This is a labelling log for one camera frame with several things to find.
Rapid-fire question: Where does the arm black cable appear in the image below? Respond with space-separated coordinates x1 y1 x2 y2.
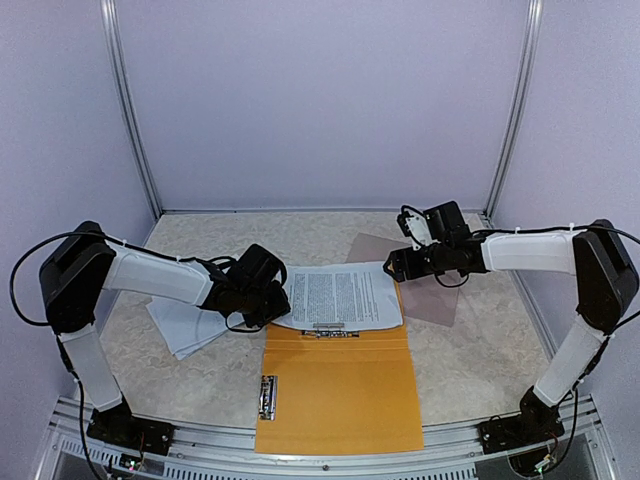
9 231 241 331
399 203 640 401

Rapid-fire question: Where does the metal folder cover clip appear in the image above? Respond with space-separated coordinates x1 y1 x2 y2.
258 375 278 421

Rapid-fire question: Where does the stack of printed papers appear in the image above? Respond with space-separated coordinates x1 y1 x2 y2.
274 261 404 332

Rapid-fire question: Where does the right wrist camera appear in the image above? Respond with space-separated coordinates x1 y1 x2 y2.
397 205 434 251

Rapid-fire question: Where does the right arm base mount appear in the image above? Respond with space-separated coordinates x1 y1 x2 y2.
477 415 565 455

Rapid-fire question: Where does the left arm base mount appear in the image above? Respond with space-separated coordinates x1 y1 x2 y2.
87 412 175 456

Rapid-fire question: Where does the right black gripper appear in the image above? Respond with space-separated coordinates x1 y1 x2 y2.
383 241 451 282

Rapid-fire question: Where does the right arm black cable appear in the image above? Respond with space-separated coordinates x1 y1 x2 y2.
399 203 640 401

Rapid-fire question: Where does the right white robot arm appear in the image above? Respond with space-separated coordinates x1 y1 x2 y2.
383 201 639 444

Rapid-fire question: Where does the translucent grey plastic sheet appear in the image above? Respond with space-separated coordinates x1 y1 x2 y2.
346 233 459 327

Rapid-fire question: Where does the right aluminium frame post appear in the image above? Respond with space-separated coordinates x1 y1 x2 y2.
483 0 544 221

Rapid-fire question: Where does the aluminium frame post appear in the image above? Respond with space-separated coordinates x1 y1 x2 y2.
483 0 544 221
100 0 164 220

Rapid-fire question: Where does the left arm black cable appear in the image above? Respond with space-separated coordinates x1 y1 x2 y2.
9 231 241 331

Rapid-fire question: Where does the remaining white paper stack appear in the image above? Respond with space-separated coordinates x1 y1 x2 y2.
146 297 243 360

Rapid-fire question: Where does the orange file folder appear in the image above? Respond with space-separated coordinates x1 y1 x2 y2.
253 279 426 456

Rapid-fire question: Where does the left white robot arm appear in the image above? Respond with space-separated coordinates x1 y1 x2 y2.
39 221 291 445

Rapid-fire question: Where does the front aluminium rail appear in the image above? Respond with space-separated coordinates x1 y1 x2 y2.
44 394 616 480

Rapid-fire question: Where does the metal folder spine clip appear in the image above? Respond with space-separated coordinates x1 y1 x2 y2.
300 323 360 339

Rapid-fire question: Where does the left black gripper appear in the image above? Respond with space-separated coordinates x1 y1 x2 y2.
238 280 291 328

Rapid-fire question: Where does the left aluminium frame post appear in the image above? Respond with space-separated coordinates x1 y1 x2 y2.
100 0 164 220

